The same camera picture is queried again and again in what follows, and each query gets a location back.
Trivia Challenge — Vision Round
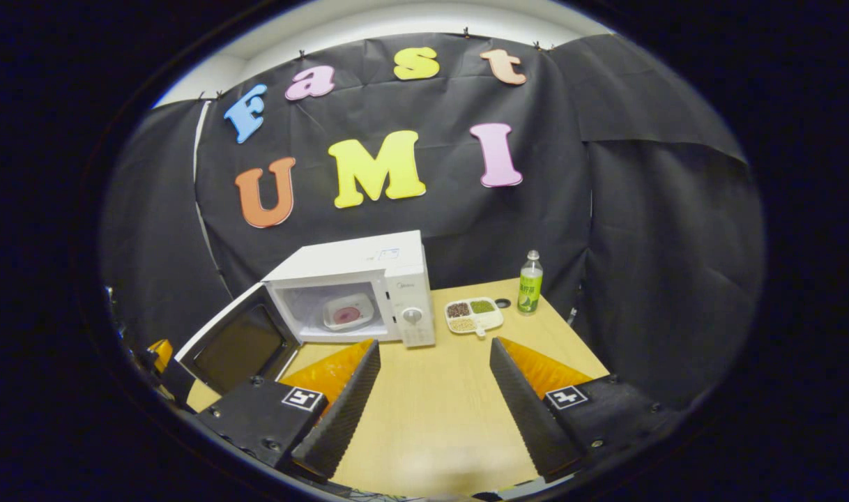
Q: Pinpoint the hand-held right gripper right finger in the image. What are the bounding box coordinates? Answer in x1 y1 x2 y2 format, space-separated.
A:
489 337 683 483

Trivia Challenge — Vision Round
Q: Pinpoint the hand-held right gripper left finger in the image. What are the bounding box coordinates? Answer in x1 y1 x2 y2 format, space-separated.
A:
194 339 382 483

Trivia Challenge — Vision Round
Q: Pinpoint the white square plate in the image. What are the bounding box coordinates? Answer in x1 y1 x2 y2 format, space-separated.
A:
322 293 376 331

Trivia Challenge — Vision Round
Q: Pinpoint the white microwave oven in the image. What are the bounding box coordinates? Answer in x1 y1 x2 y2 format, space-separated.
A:
174 230 437 397

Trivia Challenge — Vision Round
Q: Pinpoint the white divided bean dish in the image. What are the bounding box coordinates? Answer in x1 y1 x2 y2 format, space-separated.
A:
444 297 505 339

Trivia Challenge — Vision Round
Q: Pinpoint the green drink bottle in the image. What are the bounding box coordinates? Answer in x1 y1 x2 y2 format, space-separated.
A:
517 250 544 316

